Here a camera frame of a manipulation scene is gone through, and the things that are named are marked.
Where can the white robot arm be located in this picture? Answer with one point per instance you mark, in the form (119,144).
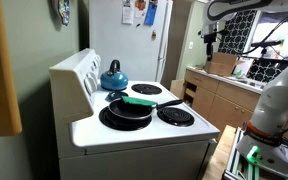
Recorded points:
(262,143)

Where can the rear right stove burner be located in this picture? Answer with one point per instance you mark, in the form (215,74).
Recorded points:
(146,89)

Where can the stove burner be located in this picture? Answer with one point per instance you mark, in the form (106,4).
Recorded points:
(114,122)
(176,116)
(146,89)

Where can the front right stove burner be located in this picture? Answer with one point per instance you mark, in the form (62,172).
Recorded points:
(176,116)

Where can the white electric stove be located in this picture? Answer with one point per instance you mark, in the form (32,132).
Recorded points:
(89,150)

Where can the front left stove burner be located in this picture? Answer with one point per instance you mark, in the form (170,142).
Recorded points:
(114,122)

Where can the wooden kitchen cabinets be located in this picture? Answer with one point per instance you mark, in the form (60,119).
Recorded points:
(219,100)

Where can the green sponge cloth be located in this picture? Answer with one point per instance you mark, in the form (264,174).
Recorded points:
(138,101)

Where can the black frying pan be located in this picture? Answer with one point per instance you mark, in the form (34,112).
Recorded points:
(136,112)

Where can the blue tea kettle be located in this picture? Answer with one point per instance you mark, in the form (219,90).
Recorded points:
(114,79)

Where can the white refrigerator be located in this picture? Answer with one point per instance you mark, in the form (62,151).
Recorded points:
(141,49)

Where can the blue fridge paper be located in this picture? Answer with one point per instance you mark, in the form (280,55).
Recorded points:
(151,12)

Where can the white fridge paper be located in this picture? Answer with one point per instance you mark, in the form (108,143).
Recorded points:
(127,11)

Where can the cardboard box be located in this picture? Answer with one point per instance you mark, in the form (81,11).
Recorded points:
(222,64)

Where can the colourful wall decoration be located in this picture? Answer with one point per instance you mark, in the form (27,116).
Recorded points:
(63,9)

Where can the black camera on stand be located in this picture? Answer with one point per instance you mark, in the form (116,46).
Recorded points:
(266,49)

